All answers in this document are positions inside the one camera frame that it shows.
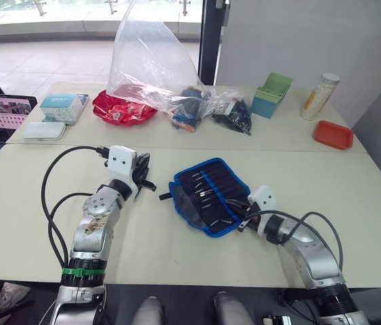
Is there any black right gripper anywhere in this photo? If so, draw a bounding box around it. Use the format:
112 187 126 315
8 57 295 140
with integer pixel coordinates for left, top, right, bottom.
225 198 261 234

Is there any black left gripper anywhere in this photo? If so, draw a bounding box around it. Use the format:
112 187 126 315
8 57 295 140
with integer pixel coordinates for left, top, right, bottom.
131 152 158 194

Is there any blue-edged black tool roll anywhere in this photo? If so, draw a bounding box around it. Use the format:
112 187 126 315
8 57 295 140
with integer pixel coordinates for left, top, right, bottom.
158 157 255 238

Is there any red foil bag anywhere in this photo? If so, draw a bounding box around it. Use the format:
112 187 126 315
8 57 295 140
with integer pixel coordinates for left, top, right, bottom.
91 87 159 127

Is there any clear bag of blue-black items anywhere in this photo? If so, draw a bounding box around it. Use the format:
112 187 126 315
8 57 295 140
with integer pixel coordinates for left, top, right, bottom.
171 86 212 133

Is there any grey rounded shape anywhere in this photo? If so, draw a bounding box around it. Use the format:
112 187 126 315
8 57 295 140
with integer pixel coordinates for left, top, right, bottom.
212 291 256 325
131 296 166 325

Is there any thin printed booklet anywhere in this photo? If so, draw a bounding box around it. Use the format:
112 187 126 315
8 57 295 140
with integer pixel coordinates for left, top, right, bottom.
74 93 91 120

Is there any clear bag of black parts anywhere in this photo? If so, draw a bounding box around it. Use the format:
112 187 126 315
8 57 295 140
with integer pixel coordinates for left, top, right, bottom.
211 90 254 137

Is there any white and teal carton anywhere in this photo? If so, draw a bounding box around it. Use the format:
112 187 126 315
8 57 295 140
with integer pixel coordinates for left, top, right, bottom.
39 93 84 127

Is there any small white floor device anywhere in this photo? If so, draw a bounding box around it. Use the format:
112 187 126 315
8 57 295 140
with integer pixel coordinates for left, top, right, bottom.
263 313 293 325

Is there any white flat case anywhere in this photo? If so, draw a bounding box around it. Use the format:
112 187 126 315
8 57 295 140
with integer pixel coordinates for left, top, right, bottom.
22 121 68 141

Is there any large clear plastic bag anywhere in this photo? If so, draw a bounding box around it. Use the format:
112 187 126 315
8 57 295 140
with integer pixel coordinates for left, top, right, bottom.
106 0 212 118

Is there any green and blue plastic box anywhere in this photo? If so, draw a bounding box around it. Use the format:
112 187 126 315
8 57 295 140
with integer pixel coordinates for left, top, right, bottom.
250 71 294 120

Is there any red plastic tray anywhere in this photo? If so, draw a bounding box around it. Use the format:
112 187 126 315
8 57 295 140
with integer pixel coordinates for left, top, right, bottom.
313 120 355 152

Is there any tall clear dotted bottle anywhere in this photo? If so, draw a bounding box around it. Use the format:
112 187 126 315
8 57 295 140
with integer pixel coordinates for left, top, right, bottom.
299 72 342 122

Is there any open laptop computer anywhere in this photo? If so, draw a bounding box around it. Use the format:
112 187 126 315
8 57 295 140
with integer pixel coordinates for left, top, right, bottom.
0 93 39 181

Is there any grey worn shoe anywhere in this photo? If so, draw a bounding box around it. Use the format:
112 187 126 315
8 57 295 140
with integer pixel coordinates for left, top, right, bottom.
0 282 32 325

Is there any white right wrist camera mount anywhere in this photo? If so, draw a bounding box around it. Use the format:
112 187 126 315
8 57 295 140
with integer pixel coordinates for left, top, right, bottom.
247 185 277 238

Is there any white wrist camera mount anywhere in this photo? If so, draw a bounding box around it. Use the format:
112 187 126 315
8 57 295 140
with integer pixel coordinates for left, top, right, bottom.
104 145 140 202
247 185 277 238

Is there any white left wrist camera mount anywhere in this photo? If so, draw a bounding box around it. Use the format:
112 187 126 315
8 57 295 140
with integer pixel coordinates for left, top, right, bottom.
104 145 140 202

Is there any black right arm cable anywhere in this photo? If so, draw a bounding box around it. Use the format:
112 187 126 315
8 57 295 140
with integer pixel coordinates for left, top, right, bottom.
242 209 345 272

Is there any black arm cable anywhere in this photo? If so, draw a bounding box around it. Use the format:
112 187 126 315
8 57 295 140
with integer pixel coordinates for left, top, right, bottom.
41 145 110 269
242 209 345 272

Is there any black floor cable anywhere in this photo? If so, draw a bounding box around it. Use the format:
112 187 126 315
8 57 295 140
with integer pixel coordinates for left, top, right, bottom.
279 288 318 318

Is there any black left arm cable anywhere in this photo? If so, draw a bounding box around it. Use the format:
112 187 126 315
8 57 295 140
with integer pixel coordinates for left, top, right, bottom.
41 145 110 269

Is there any green cable tie band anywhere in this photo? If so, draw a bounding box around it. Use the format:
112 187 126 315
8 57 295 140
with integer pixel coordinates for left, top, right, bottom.
62 267 105 277

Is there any dark door frame post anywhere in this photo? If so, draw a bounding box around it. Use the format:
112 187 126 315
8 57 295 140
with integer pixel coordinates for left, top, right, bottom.
198 0 229 87

